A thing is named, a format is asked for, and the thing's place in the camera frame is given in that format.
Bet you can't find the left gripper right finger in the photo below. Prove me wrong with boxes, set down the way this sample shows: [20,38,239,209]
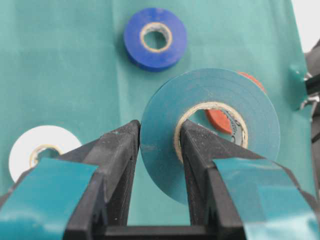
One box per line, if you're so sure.
[180,120,320,240]

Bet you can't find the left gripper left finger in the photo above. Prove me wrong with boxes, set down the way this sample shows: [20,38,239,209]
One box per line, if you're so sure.
[0,120,141,240]

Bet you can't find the teal tape roll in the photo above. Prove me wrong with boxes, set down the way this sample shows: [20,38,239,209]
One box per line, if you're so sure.
[140,68,281,204]

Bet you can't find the white tape roll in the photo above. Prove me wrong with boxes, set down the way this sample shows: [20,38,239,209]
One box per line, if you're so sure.
[8,125,82,182]

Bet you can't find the orange tape roll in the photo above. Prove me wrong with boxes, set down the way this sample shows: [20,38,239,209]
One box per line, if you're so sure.
[205,71,266,135]

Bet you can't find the blue tape roll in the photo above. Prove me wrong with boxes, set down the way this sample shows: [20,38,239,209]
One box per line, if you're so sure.
[123,8,187,72]

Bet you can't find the green table cloth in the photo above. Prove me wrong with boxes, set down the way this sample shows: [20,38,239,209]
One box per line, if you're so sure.
[0,0,317,227]

